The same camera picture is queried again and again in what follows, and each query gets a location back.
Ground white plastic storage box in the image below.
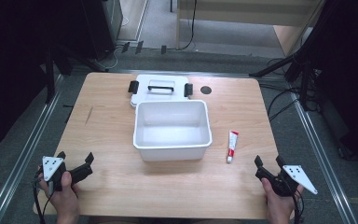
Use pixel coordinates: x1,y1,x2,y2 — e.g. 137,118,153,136
132,99,213,162

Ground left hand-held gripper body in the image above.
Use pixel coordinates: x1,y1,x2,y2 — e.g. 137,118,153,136
41,156,94,192

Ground black hanging cable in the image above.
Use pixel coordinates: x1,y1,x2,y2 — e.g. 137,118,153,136
180,0,199,51

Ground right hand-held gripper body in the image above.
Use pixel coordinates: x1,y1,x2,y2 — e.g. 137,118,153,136
255,164,319,198

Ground black floor cables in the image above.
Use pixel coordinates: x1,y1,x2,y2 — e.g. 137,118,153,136
259,57,323,123

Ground black metal stand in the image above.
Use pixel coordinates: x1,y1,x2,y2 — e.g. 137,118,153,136
41,43,110,105
248,46,320,112

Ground metal floor rail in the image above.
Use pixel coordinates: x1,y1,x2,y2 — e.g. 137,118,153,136
0,74,65,224
290,91,358,224

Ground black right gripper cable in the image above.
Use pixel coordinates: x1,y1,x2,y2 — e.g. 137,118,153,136
290,186,306,224

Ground white and red ointment tube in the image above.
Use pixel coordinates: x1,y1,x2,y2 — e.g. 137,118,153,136
226,130,240,164

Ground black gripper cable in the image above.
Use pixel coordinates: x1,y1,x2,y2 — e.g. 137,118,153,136
290,186,306,224
32,169,55,224

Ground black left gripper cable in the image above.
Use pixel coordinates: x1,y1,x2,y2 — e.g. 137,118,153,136
32,169,55,224

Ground black cabinet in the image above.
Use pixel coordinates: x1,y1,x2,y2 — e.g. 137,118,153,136
78,0,124,63

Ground dark curtain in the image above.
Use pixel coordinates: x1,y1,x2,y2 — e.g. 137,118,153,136
0,0,90,157
304,0,358,171

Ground light wooden furniture frame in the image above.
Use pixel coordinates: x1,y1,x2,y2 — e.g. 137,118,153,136
175,0,325,57

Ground white floor cable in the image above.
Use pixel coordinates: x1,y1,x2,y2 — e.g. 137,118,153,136
103,15,131,70

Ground person's left hand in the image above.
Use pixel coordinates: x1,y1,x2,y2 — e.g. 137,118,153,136
37,171,81,224

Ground white lid with black handle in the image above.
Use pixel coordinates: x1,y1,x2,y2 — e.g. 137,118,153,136
127,74,195,109

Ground person's right hand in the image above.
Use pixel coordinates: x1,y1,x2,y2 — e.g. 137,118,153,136
260,178,305,224

